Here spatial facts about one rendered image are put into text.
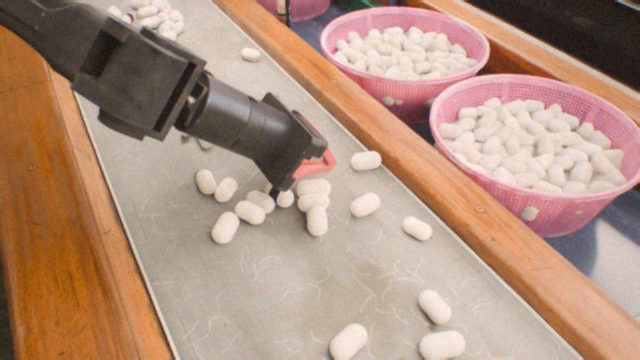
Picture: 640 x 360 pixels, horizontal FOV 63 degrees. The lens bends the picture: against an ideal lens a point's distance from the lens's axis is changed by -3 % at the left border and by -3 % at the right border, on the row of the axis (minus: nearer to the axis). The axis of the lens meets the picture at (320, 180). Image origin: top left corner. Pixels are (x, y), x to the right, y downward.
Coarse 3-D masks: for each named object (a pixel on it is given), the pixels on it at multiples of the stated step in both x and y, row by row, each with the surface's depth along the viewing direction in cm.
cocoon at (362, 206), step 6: (360, 198) 57; (366, 198) 57; (372, 198) 57; (378, 198) 58; (354, 204) 57; (360, 204) 56; (366, 204) 57; (372, 204) 57; (378, 204) 57; (354, 210) 57; (360, 210) 56; (366, 210) 57; (372, 210) 57; (360, 216) 57
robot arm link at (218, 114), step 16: (208, 80) 47; (192, 96) 47; (208, 96) 46; (224, 96) 47; (240, 96) 49; (192, 112) 46; (208, 112) 46; (224, 112) 47; (240, 112) 48; (176, 128) 48; (192, 128) 47; (208, 128) 47; (224, 128) 48; (240, 128) 49; (224, 144) 50
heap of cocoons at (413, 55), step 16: (352, 32) 92; (384, 32) 94; (400, 32) 94; (416, 32) 93; (432, 32) 93; (352, 48) 89; (368, 48) 88; (384, 48) 88; (400, 48) 91; (416, 48) 88; (432, 48) 91; (448, 48) 91; (352, 64) 88; (368, 64) 84; (384, 64) 85; (400, 64) 85; (416, 64) 84; (432, 64) 84; (448, 64) 85; (464, 64) 85
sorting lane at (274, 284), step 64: (128, 0) 106; (192, 0) 105; (256, 64) 84; (320, 128) 71; (128, 192) 61; (192, 192) 61; (384, 192) 61; (192, 256) 53; (256, 256) 53; (320, 256) 53; (384, 256) 53; (448, 256) 53; (192, 320) 47; (256, 320) 48; (320, 320) 48; (384, 320) 47; (448, 320) 47; (512, 320) 47
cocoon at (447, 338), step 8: (424, 336) 44; (432, 336) 44; (440, 336) 44; (448, 336) 44; (456, 336) 44; (424, 344) 44; (432, 344) 43; (440, 344) 43; (448, 344) 43; (456, 344) 43; (464, 344) 44; (424, 352) 43; (432, 352) 43; (440, 352) 43; (448, 352) 43; (456, 352) 43
